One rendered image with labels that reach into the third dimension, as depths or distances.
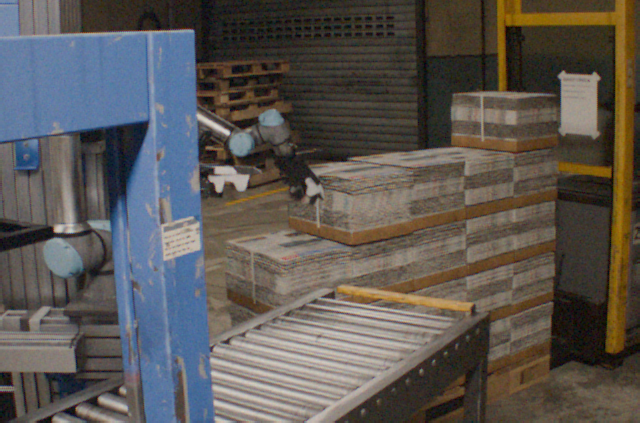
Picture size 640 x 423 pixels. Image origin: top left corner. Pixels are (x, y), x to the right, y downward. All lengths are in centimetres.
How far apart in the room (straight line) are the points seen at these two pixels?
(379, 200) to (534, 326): 115
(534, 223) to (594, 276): 66
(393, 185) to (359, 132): 779
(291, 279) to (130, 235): 192
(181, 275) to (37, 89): 29
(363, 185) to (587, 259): 163
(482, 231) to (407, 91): 705
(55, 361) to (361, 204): 120
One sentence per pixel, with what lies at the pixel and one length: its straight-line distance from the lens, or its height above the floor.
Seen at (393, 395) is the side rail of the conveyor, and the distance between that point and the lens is 193.
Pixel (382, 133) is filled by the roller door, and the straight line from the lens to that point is 1069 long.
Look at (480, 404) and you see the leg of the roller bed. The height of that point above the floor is 55.
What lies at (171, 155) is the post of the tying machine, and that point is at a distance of 97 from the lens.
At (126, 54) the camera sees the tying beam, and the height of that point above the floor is 153.
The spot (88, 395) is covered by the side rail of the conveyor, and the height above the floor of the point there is 80.
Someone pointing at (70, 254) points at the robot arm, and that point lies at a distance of 234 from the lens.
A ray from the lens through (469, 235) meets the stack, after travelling 345.
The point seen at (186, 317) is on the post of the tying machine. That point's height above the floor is 122.
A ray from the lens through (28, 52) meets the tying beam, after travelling 84.
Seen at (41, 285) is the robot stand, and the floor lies 82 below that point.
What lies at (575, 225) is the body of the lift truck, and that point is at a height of 63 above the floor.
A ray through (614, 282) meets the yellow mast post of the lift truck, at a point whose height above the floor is 44.
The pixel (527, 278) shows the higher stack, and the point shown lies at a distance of 377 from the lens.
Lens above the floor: 153
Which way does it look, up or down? 9 degrees down
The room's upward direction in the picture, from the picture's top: 1 degrees counter-clockwise
